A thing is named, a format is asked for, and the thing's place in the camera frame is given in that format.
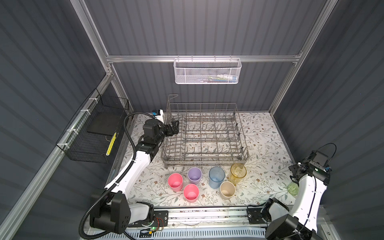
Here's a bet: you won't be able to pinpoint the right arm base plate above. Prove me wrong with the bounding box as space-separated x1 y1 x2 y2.
247 206 270 225

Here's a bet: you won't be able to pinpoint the yellow glass cup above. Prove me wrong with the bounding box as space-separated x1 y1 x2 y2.
229 163 247 186

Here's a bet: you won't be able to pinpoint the beige plastic cup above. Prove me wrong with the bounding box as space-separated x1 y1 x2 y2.
219 181 236 200

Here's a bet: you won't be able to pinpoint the white mesh wall basket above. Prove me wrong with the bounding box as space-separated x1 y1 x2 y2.
173 57 242 85

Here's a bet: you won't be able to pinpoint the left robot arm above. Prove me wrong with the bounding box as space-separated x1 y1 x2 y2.
79 110 180 240

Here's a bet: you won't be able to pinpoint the pink plastic cup rear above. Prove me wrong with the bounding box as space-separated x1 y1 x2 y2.
168 173 184 192

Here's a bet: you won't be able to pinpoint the blue translucent cup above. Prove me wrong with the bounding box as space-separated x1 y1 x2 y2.
209 167 226 189

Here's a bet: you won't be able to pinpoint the green glass cup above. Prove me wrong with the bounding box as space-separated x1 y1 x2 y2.
287 182 299 196

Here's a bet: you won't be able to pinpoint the black pad in basket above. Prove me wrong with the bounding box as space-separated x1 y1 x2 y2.
87 113 121 137

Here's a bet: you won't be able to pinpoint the pink plastic cup front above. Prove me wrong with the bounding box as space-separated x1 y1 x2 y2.
183 184 200 203

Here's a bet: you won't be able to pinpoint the tubes in white basket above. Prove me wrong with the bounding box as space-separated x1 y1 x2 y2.
198 75 238 84

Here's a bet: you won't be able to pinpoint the grey wire dish rack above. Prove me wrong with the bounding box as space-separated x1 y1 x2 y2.
161 94 250 168

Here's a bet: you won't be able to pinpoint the floral table mat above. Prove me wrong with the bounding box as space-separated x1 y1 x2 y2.
129 113 296 207

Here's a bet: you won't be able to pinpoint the black wire wall basket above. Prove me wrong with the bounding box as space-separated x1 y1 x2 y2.
57 91 130 164

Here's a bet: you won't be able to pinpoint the pink plastic cup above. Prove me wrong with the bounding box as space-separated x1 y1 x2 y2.
183 184 200 203
168 173 184 192

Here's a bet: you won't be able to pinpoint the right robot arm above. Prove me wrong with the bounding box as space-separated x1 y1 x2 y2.
261 143 337 240

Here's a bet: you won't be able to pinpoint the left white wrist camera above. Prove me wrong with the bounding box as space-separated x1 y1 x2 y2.
152 109 164 123

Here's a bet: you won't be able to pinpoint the purple plastic cup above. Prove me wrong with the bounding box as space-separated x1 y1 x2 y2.
187 167 203 185

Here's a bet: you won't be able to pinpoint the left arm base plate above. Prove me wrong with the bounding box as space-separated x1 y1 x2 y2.
128 210 169 228

